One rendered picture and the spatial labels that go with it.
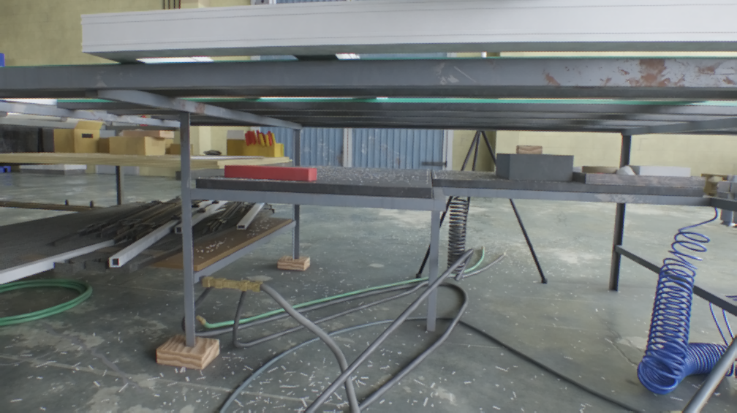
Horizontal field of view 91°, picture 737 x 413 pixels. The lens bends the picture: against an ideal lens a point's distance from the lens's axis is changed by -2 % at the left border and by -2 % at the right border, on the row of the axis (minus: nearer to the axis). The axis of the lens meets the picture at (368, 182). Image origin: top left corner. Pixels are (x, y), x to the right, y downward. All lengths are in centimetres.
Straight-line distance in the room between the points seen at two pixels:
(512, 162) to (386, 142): 578
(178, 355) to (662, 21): 143
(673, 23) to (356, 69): 49
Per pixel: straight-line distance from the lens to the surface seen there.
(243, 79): 77
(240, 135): 216
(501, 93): 95
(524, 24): 66
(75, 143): 247
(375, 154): 720
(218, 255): 147
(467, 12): 66
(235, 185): 119
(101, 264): 141
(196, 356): 136
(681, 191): 164
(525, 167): 153
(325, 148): 742
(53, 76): 104
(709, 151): 872
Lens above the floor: 69
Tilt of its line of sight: 5 degrees down
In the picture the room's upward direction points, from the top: 1 degrees clockwise
